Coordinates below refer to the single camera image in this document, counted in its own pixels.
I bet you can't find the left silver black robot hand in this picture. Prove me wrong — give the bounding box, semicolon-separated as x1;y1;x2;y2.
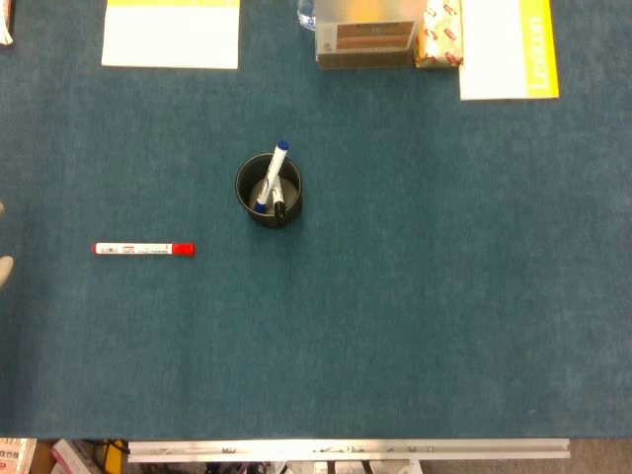
0;200;15;293

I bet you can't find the red whiteboard marker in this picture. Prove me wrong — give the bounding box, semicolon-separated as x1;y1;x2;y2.
91;241;197;258

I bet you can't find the blue whiteboard marker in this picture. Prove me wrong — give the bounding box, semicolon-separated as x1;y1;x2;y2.
253;139;291;214

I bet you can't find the black round pen holder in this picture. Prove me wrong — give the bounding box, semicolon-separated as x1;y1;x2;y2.
234;152;303;230

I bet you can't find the red white printed box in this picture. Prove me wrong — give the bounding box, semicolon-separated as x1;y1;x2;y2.
0;436;38;474

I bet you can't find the pink white plastic package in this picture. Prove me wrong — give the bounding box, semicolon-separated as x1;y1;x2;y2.
48;437;103;474

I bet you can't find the yellow black tool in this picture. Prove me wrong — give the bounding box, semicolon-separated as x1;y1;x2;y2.
102;438;129;474

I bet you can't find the white book with yellow edge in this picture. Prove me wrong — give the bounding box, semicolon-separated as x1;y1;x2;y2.
101;0;242;71

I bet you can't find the blue felt table cover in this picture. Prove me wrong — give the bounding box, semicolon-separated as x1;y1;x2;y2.
0;0;632;441

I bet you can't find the clear plastic water bottle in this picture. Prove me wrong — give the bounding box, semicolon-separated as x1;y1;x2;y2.
296;0;317;32

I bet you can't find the frosted translucent storage box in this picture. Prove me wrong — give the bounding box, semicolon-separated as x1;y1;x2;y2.
314;0;429;70

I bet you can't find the gold red snack package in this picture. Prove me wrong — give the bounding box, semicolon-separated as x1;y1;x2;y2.
414;0;465;70

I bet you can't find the white yellow Lexicon book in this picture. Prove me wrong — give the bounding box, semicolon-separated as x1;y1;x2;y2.
458;0;561;102

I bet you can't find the aluminium profile rail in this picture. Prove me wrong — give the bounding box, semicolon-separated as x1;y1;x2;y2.
126;437;572;464

